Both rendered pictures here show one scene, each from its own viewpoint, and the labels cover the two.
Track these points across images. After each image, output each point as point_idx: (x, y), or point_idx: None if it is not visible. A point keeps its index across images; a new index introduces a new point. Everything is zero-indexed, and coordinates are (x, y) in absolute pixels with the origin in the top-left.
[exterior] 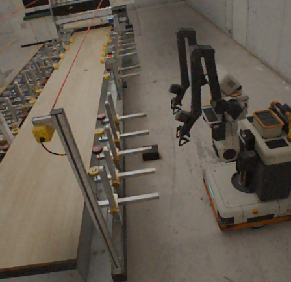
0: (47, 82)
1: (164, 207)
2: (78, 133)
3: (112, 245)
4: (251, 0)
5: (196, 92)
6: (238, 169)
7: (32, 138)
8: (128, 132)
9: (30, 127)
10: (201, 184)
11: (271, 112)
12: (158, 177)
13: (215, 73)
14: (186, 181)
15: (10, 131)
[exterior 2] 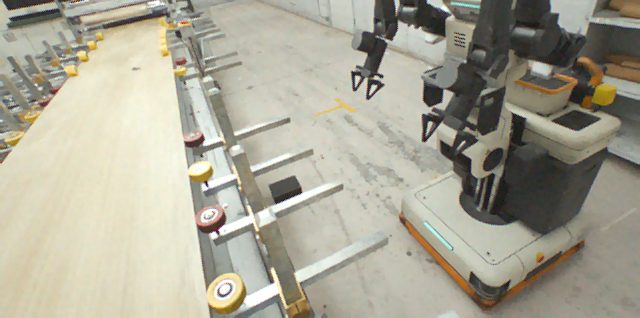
0: (52, 99)
1: (352, 290)
2: (146, 186)
3: None
4: None
5: None
6: (468, 185)
7: (3, 230)
8: None
9: (0, 199)
10: (394, 226)
11: (529, 69)
12: (314, 232)
13: None
14: (366, 227)
15: None
